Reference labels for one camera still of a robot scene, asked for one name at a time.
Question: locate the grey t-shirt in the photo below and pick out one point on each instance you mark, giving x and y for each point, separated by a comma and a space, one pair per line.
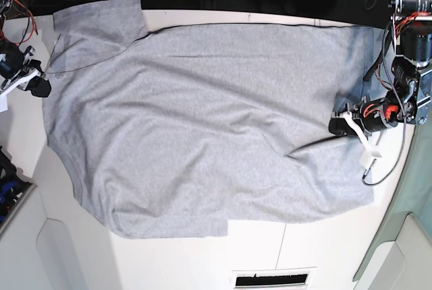
173, 133

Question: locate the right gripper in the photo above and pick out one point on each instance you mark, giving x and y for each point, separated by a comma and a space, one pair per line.
14, 61

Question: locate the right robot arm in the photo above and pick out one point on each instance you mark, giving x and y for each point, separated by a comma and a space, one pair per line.
30, 28

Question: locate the bin with blue items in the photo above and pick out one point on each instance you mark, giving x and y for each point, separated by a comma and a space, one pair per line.
14, 190

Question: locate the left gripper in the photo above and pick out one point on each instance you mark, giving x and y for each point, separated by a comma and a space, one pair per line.
371, 115

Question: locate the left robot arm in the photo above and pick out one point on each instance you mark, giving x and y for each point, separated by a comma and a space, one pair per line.
405, 57

